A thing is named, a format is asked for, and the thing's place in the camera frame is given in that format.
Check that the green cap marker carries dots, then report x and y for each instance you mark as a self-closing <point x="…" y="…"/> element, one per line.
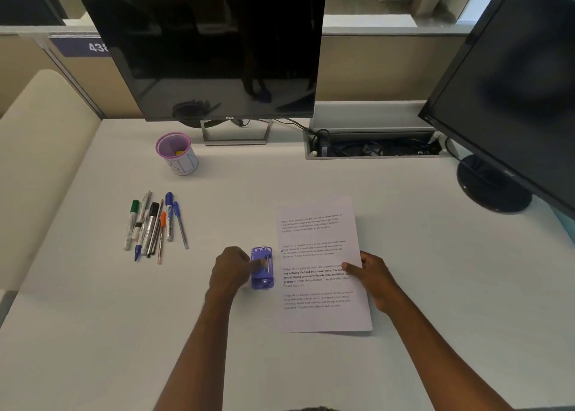
<point x="134" y="206"/>

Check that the beige cubicle partition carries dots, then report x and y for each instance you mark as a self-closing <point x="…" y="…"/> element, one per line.
<point x="373" y="64"/>

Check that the blue cap marker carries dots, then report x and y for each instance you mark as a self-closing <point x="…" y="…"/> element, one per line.
<point x="169" y="199"/>

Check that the orange pen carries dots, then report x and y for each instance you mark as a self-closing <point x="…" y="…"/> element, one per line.
<point x="163" y="219"/>

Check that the person's left forearm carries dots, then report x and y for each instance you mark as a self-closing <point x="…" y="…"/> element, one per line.
<point x="197" y="361"/>

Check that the person's right forearm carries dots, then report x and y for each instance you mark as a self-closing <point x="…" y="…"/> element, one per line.
<point x="444" y="366"/>

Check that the black cap marker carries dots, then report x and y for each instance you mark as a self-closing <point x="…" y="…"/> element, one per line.
<point x="154" y="209"/>

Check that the black monitor silver stand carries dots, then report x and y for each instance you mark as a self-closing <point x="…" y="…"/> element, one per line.
<point x="202" y="51"/>

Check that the stack of printed papers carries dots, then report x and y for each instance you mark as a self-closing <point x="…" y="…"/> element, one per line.
<point x="314" y="217"/>

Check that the blue number sign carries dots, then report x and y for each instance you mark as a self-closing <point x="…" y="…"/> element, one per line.
<point x="76" y="46"/>

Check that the white desk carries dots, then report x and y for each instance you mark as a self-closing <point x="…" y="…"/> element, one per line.
<point x="112" y="312"/>

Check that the slim blue tip marker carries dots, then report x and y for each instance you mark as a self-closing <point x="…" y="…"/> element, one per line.
<point x="138" y="253"/>

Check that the white marker red label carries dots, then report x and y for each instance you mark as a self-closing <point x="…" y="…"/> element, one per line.
<point x="146" y="199"/>

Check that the cream curved side panel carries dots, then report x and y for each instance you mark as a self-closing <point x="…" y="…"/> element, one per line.
<point x="45" y="177"/>

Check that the dark pencil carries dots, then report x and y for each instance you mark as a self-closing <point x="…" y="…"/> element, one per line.
<point x="157" y="240"/>

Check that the purple hole punch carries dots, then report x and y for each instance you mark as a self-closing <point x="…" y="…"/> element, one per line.
<point x="263" y="281"/>

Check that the blue pen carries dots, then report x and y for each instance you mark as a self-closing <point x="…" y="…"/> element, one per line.
<point x="179" y="226"/>

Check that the person's left hand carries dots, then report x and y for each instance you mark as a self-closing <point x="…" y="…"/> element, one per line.
<point x="231" y="276"/>

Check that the person's right hand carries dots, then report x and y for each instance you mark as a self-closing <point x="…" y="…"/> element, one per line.
<point x="379" y="285"/>

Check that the purple rimmed white pen cup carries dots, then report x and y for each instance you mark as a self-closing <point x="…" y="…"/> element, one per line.
<point x="184" y="163"/>

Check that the black monitor round base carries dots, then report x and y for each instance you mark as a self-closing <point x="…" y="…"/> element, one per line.
<point x="516" y="87"/>

